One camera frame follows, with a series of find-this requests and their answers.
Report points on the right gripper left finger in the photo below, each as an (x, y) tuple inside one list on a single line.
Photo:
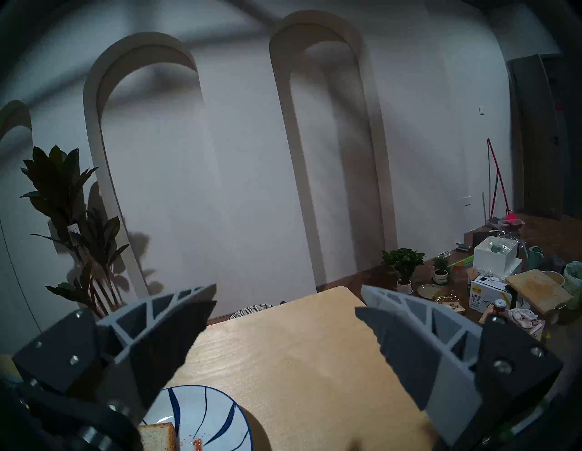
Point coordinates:
[(154, 345)]

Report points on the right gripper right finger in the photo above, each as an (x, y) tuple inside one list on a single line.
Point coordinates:
[(450, 368)]

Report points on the white plate with blue stripes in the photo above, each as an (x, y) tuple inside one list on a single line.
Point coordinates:
[(213, 418)]

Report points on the slice of white bread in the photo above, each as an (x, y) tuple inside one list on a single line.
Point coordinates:
[(157, 437)]

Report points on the gold rimmed plate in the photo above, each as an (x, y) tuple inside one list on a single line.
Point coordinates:
[(448, 303)]

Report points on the pale small plate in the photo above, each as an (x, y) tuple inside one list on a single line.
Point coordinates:
[(429, 291)]

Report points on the small red lidded jar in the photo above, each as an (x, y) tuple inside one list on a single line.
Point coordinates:
[(500, 305)]

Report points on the white printed carton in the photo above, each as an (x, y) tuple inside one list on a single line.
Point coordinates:
[(484, 295)]

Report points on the pink and white cloth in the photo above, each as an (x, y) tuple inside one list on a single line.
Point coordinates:
[(525, 317)]

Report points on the tiny plant in white pot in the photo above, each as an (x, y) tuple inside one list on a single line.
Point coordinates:
[(440, 275)]

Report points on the brown cardboard box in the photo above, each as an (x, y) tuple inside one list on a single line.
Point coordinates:
[(539, 329)]

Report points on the long green yellow box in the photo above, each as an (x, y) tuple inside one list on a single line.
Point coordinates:
[(460, 263)]

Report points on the small bushy potted plant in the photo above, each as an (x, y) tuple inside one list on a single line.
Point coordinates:
[(402, 261)]

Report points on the open white box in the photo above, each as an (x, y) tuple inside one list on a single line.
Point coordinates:
[(495, 259)]

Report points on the wooden cutting board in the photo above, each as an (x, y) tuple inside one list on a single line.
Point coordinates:
[(539, 288)]

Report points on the beige bowl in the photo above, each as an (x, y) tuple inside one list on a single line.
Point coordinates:
[(552, 277)]

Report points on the green mug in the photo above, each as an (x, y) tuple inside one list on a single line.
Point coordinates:
[(535, 257)]

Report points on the green mesh bag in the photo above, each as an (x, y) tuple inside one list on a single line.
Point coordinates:
[(574, 284)]

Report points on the tall potted leafy plant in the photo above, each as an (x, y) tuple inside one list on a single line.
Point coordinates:
[(59, 191)]

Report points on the grey door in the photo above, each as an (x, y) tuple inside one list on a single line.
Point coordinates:
[(541, 145)]

